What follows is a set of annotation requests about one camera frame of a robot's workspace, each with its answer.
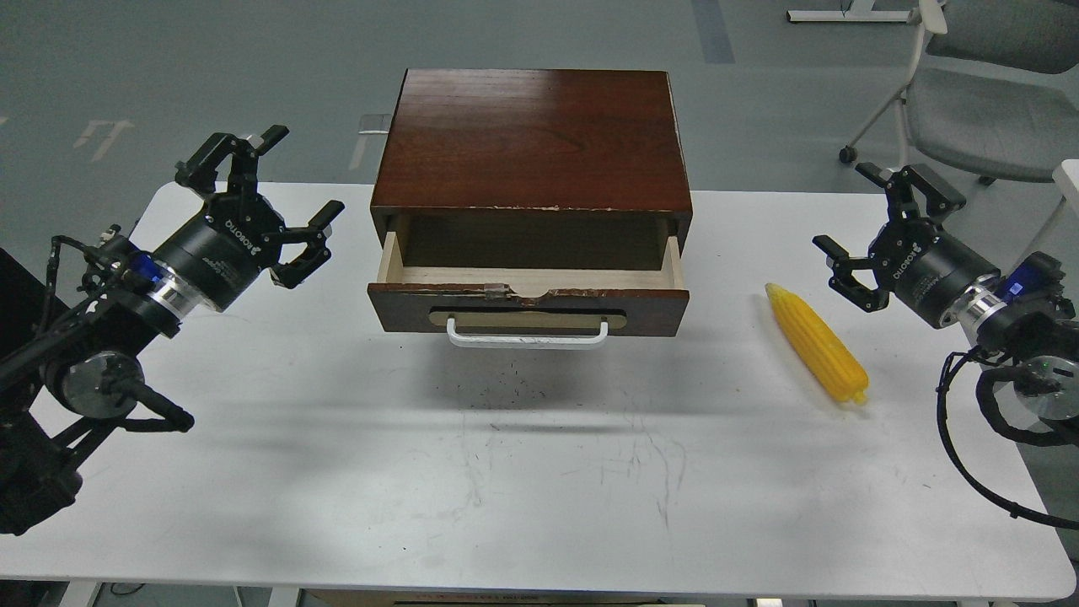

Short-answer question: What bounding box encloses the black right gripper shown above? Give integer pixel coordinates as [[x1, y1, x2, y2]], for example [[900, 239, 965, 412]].
[[812, 162, 1001, 328]]

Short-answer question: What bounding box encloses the yellow corn cob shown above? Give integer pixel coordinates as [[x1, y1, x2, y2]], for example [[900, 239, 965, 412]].
[[765, 282, 870, 405]]

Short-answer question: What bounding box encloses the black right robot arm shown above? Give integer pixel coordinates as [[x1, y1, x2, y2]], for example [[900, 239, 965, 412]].
[[812, 162, 1076, 447]]

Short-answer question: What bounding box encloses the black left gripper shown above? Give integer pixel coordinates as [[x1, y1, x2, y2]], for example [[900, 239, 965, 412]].
[[153, 126, 346, 311]]

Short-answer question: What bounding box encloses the wooden drawer with white handle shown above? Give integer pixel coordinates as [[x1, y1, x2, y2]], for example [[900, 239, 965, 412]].
[[368, 212, 689, 337]]

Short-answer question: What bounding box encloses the white table leg base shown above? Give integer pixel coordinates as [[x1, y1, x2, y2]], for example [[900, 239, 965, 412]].
[[786, 1, 924, 24]]

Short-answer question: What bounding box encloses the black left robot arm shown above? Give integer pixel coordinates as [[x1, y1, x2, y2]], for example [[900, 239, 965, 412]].
[[3, 126, 344, 535]]

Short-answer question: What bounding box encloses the dark wooden drawer cabinet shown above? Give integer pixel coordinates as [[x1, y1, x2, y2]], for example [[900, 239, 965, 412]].
[[370, 68, 693, 244]]

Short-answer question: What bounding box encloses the grey office chair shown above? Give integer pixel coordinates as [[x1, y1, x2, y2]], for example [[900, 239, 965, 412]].
[[839, 0, 1079, 188]]

